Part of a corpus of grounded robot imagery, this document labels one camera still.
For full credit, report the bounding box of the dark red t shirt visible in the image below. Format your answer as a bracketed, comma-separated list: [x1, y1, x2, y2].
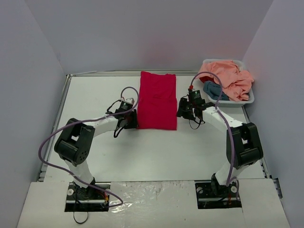
[199, 76, 214, 83]

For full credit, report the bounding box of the teal blue t shirt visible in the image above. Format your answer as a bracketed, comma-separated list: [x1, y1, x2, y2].
[203, 81, 229, 101]

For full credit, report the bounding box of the black cable loop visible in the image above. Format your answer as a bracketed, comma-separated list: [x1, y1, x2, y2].
[73, 210, 90, 225]

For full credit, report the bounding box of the crimson red t shirt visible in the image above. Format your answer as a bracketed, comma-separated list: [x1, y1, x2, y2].
[137, 71, 177, 131]

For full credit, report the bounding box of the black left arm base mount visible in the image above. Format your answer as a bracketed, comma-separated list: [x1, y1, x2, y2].
[65, 182, 110, 212]

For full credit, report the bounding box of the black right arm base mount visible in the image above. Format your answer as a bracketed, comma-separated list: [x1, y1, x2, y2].
[195, 180, 242, 209]

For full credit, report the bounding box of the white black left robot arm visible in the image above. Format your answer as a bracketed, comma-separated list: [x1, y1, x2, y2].
[54, 98, 138, 199]

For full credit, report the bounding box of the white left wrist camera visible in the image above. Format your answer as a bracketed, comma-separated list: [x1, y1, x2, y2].
[120, 97, 134, 105]

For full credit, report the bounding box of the salmon pink t shirt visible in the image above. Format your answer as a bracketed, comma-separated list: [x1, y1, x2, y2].
[197, 60, 254, 102]

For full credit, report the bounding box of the white plastic laundry basket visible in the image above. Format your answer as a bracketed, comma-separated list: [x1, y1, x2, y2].
[200, 59, 254, 107]

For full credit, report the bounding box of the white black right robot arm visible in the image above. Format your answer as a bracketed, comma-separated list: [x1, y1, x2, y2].
[177, 88, 264, 196]

